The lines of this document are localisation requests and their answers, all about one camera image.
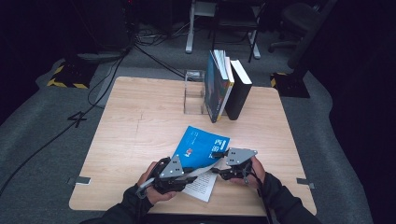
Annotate long black floor cable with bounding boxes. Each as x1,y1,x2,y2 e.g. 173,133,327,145
0,46,134,195

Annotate thick black book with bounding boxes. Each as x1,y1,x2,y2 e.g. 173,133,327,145
224,59,253,121

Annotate white desk frame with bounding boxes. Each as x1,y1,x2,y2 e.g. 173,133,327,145
185,0,262,60

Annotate red and blue illustrated book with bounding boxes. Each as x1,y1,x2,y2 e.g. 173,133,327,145
204,49,232,124

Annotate thin blue book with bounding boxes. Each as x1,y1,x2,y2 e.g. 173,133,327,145
172,125,232,203

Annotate black office chair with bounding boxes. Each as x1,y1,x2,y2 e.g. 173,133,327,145
268,1,325,54

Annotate grey table bracket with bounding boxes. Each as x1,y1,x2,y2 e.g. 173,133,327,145
296,177,316,189
66,175,92,187

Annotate person's dark clothing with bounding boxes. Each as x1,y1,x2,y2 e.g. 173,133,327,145
146,214,265,224

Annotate thin black floor cable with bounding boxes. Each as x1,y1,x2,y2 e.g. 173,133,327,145
134,45,188,79

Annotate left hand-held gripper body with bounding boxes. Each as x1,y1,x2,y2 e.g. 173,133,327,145
150,154,188,194

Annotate yellow-black striped stand base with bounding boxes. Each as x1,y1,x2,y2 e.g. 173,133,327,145
46,60,98,90

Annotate dark equipment cabinet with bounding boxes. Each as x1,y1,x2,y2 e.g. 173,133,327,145
69,0,138,62

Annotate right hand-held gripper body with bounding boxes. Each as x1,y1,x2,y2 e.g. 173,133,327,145
222,147,259,181

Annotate person's left hand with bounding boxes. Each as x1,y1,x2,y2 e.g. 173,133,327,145
136,161,177,205

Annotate yellow book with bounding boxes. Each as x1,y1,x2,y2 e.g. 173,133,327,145
218,55,235,122

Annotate black metal chair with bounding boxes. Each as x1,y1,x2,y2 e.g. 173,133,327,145
209,0,262,63

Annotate clear acrylic book rack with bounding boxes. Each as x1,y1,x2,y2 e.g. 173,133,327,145
183,69,207,116

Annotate person's right hand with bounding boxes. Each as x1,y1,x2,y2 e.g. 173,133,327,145
237,155,267,189

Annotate black stand with striped base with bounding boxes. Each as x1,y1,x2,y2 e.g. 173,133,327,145
270,0,339,99

